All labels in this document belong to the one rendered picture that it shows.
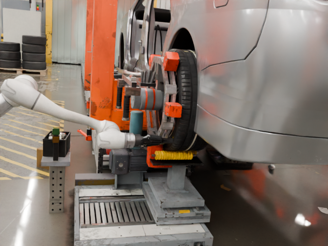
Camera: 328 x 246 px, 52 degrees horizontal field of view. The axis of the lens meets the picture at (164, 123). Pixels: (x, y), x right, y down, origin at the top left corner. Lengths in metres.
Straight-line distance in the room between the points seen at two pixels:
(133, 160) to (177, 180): 0.40
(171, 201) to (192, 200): 0.15
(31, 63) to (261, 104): 9.33
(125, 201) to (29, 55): 8.21
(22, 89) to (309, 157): 1.38
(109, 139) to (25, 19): 11.33
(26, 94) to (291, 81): 1.26
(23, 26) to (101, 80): 10.63
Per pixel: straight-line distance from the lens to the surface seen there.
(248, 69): 1.35
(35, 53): 10.33
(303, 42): 1.30
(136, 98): 2.07
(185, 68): 1.94
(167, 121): 1.93
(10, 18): 13.11
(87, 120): 2.01
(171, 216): 2.19
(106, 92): 2.54
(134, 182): 2.74
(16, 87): 1.85
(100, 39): 2.51
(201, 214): 2.26
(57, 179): 2.40
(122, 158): 2.47
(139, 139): 1.94
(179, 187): 2.35
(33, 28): 13.03
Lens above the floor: 1.21
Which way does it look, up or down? 13 degrees down
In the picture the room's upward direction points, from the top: 5 degrees clockwise
